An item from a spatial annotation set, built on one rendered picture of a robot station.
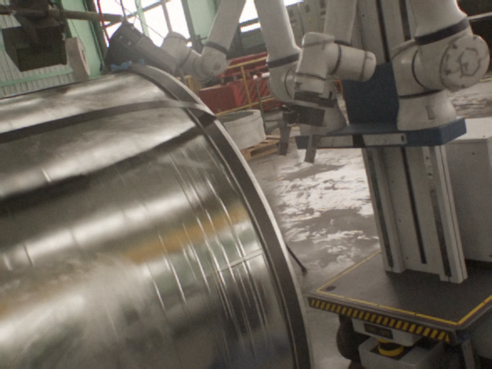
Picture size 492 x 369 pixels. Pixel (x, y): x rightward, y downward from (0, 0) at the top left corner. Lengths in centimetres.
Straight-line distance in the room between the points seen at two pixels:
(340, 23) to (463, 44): 35
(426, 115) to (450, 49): 28
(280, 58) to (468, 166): 83
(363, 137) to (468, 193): 50
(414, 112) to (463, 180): 51
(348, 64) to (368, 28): 67
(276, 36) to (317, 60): 80
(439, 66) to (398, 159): 67
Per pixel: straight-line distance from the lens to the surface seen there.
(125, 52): 195
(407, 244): 259
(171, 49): 233
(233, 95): 1093
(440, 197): 236
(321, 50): 173
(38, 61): 285
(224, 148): 135
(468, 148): 243
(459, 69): 189
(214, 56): 222
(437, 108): 207
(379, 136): 217
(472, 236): 255
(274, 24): 250
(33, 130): 122
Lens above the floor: 135
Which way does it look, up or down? 12 degrees down
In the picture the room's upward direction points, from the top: 13 degrees counter-clockwise
